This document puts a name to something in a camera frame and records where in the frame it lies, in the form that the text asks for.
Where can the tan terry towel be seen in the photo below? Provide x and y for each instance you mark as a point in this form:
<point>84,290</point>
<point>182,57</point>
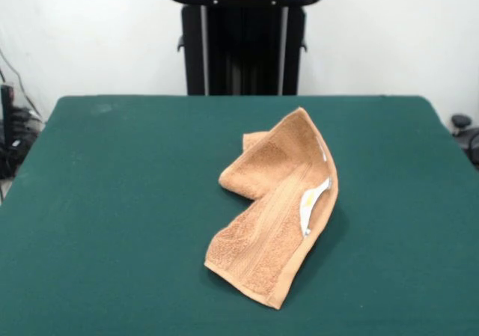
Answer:
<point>269,216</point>

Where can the black chair part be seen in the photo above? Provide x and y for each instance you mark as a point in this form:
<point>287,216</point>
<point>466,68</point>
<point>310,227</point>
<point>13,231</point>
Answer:
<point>466,134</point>

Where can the dark green table cloth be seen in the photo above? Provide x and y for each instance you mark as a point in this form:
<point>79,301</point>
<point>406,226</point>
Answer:
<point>112,220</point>

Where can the black upright box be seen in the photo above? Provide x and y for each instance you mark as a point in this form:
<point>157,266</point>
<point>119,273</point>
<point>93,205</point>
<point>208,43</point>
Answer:
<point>6,111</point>

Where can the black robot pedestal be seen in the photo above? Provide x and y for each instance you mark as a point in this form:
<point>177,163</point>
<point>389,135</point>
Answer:
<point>243,51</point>

